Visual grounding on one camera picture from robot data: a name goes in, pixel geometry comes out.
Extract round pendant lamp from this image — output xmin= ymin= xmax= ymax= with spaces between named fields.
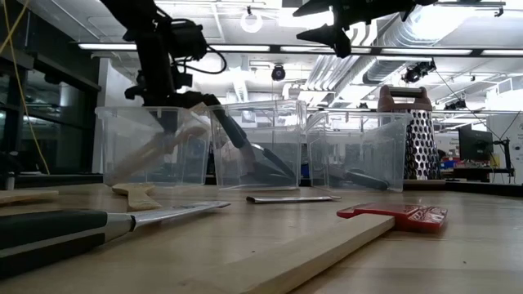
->
xmin=239 ymin=6 xmax=264 ymax=34

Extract pink-handled metal box grater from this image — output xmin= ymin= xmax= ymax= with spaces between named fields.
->
xmin=377 ymin=84 xmax=441 ymax=180

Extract long ceiling light bar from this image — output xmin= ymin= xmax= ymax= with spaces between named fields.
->
xmin=77 ymin=42 xmax=523 ymax=58

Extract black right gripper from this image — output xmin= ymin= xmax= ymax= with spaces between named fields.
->
xmin=293 ymin=0 xmax=434 ymax=58

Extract black computer monitor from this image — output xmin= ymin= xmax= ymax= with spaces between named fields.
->
xmin=457 ymin=123 xmax=494 ymax=163

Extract black-handled kitchen knife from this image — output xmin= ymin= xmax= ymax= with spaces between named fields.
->
xmin=326 ymin=165 xmax=391 ymax=192
xmin=0 ymin=199 xmax=232 ymax=281

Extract metal strip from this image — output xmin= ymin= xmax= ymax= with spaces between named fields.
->
xmin=245 ymin=195 xmax=343 ymax=205

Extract black aluminium table frame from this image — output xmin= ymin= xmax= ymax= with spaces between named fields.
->
xmin=0 ymin=173 xmax=523 ymax=198

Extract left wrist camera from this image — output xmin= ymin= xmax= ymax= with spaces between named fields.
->
xmin=170 ymin=20 xmax=208 ymax=62

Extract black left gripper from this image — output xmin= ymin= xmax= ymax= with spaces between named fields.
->
xmin=124 ymin=52 xmax=205 ymax=134

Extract red silicone spatula wooden handle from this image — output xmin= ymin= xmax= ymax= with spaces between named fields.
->
xmin=154 ymin=203 xmax=449 ymax=294

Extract yellow hanging cable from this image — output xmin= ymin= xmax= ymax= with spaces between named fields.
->
xmin=0 ymin=0 xmax=51 ymax=176

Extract clear plastic bin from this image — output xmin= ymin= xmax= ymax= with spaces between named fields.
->
xmin=304 ymin=110 xmax=413 ymax=194
xmin=203 ymin=99 xmax=308 ymax=192
xmin=94 ymin=105 xmax=213 ymax=188

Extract slotted wooden spoon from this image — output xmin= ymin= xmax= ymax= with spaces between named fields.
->
xmin=106 ymin=101 xmax=210 ymax=185

